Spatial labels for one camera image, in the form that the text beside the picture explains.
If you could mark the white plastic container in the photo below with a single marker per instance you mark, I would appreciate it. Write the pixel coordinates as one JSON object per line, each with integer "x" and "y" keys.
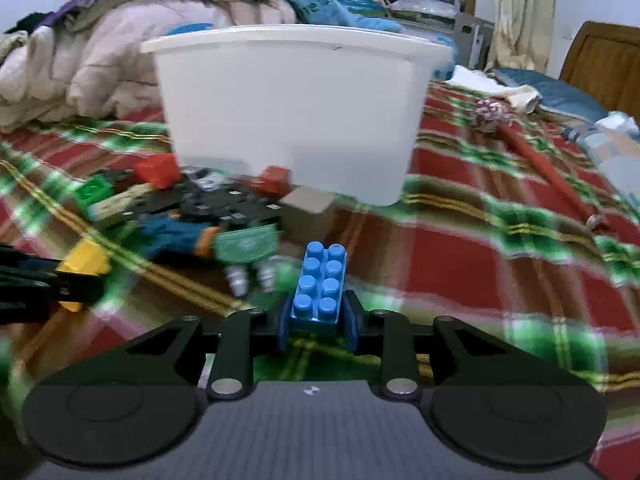
{"x": 290, "y": 110}

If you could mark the teal and orange toy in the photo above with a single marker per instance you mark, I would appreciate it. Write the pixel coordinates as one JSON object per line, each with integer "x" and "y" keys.
{"x": 172, "y": 235}

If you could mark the green label card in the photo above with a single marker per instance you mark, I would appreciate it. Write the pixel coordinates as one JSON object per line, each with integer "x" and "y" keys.
{"x": 247, "y": 244}

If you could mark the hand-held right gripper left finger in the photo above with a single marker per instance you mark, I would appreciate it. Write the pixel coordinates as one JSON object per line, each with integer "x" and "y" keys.
{"x": 285, "y": 321}

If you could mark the yellow toy block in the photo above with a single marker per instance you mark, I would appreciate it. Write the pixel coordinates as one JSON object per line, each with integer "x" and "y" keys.
{"x": 85, "y": 262}

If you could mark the wooden headboard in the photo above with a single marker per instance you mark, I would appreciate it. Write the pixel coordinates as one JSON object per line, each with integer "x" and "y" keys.
{"x": 607, "y": 57}

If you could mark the pink quilt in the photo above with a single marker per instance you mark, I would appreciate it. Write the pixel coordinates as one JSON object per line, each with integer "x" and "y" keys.
{"x": 100, "y": 70}

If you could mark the green toy block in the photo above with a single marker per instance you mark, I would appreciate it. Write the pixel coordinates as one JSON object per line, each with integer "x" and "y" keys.
{"x": 95, "y": 196}

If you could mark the white cloth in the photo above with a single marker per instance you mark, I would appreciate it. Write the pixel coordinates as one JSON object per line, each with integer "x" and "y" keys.
{"x": 480, "y": 82}

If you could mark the red green plaid bed sheet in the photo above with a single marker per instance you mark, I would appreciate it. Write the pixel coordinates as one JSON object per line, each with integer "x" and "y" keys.
{"x": 475, "y": 270}

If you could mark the cream curtain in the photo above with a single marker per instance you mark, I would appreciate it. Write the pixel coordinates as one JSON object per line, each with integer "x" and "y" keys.
{"x": 520, "y": 10}

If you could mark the small red toy block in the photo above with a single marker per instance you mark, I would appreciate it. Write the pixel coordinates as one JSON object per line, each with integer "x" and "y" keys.
{"x": 274, "y": 180}

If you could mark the white plastic bag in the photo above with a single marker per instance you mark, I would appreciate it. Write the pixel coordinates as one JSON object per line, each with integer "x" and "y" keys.
{"x": 422, "y": 6}

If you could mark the small white bulb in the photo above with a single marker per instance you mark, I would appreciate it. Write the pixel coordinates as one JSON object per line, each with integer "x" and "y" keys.
{"x": 266, "y": 275}
{"x": 237, "y": 280}

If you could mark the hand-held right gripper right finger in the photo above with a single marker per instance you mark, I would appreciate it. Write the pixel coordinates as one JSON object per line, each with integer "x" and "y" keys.
{"x": 351, "y": 321}

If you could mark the white crumpled tissue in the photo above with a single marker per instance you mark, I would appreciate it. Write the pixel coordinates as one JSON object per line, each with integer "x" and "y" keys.
{"x": 619, "y": 122}

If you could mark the blue toy brick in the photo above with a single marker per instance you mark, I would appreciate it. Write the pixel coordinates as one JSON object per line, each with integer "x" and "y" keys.
{"x": 318, "y": 285}

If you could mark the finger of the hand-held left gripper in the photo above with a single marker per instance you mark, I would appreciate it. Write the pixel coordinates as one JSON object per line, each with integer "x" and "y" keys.
{"x": 30, "y": 266}
{"x": 30, "y": 300}

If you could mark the beige wooden block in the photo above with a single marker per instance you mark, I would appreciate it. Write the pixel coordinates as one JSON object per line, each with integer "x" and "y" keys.
{"x": 117, "y": 207}

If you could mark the brown cardboard cube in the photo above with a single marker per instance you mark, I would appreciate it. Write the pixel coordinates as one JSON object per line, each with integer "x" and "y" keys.
{"x": 306, "y": 212}

